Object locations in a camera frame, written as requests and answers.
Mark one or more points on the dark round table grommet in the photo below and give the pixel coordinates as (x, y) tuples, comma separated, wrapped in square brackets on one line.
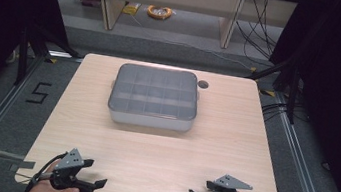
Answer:
[(203, 84)]

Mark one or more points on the clear grey box lid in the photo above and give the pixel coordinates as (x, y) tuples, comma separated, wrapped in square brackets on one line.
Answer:
[(154, 90)]

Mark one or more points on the person's left hand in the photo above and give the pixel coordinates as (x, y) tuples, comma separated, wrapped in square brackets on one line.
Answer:
[(47, 191)]

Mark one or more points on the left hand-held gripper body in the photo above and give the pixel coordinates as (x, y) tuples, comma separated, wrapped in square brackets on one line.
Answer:
[(67, 162)]

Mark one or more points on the black metal stand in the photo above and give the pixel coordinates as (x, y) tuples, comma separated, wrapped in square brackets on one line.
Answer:
[(293, 93), (23, 55)]

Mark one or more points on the grey compartment storage box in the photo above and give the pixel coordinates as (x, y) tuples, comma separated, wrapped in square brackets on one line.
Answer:
[(150, 120)]

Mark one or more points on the yellow flat packet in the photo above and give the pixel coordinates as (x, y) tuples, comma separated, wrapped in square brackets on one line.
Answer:
[(131, 9)]

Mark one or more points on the beige wooden shelf unit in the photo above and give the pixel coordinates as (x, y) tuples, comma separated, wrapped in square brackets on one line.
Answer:
[(113, 10)]

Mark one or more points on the grey tape strip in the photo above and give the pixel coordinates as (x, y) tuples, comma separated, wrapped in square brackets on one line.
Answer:
[(24, 165)]

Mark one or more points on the black tape floor mark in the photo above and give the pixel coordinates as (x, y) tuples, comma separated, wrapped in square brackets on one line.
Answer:
[(38, 93)]

